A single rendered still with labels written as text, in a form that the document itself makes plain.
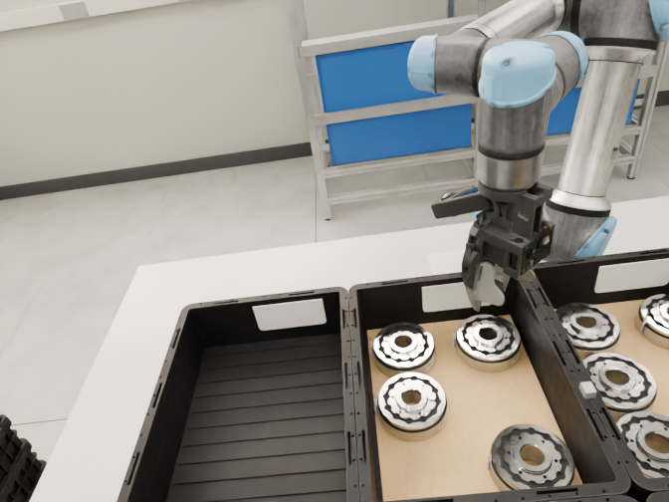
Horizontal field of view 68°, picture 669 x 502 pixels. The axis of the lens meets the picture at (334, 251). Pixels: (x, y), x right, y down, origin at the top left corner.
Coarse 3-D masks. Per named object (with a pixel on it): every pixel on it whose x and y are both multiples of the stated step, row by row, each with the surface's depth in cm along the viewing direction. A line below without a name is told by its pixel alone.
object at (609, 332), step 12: (564, 312) 85; (600, 312) 84; (564, 324) 83; (612, 324) 82; (576, 336) 81; (588, 336) 80; (600, 336) 80; (612, 336) 79; (588, 348) 79; (600, 348) 78
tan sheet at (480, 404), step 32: (512, 320) 89; (448, 352) 85; (448, 384) 80; (480, 384) 79; (512, 384) 78; (448, 416) 75; (480, 416) 75; (512, 416) 74; (544, 416) 73; (384, 448) 73; (416, 448) 72; (448, 448) 71; (480, 448) 71; (384, 480) 69; (416, 480) 68; (448, 480) 68; (480, 480) 67; (576, 480) 65
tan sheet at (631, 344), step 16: (608, 304) 89; (624, 304) 88; (640, 304) 88; (624, 320) 86; (624, 336) 83; (640, 336) 82; (624, 352) 80; (640, 352) 80; (656, 352) 80; (656, 368) 77; (656, 384) 75; (656, 400) 73
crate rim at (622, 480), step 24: (360, 288) 87; (384, 288) 87; (528, 288) 81; (552, 336) 72; (360, 360) 74; (360, 384) 72; (576, 384) 65; (360, 408) 67; (360, 432) 64; (600, 432) 60; (360, 456) 61; (360, 480) 59; (624, 480) 55
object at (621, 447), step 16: (592, 256) 85; (608, 256) 84; (624, 256) 84; (640, 256) 83; (656, 256) 83; (544, 304) 78; (560, 336) 72; (576, 352) 69; (576, 368) 67; (592, 400) 63; (608, 416) 61; (608, 432) 59; (624, 448) 58; (624, 464) 56; (640, 480) 55; (656, 480) 54; (640, 496) 55
